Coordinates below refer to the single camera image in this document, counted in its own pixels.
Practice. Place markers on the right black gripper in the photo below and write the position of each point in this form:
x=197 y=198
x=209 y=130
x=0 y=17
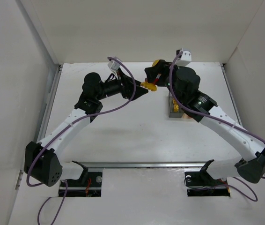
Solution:
x=161 y=71

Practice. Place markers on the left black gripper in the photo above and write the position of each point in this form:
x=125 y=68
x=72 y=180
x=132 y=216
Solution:
x=125 y=86

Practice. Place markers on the yellow curved lego brick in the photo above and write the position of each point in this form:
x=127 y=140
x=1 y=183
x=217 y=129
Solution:
x=149 y=86

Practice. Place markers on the yellow rounded lego brick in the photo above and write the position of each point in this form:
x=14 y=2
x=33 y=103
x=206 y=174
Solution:
x=155 y=63

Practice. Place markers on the yellow square face brick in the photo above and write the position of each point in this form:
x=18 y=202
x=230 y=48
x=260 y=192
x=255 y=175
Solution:
x=176 y=108

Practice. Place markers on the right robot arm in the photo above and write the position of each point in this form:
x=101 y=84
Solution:
x=184 y=82

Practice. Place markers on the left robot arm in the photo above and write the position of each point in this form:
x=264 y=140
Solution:
x=42 y=159

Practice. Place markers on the grey transparent container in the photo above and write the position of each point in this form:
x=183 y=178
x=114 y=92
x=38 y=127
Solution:
x=171 y=113

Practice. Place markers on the orange transparent container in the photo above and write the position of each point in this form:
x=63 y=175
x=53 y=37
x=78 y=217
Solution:
x=187 y=118

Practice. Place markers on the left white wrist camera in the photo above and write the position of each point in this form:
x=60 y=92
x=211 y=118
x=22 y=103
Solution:
x=114 y=64

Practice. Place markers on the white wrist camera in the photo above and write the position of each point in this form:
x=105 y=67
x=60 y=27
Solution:
x=114 y=64
x=185 y=57

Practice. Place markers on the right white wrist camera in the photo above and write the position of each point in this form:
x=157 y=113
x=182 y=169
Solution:
x=185 y=57

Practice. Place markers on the aluminium rail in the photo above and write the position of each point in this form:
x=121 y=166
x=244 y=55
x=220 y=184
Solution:
x=143 y=165

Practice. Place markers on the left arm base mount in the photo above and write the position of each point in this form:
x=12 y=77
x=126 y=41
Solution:
x=90 y=185

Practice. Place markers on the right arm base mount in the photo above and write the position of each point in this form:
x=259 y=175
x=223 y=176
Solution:
x=201 y=184

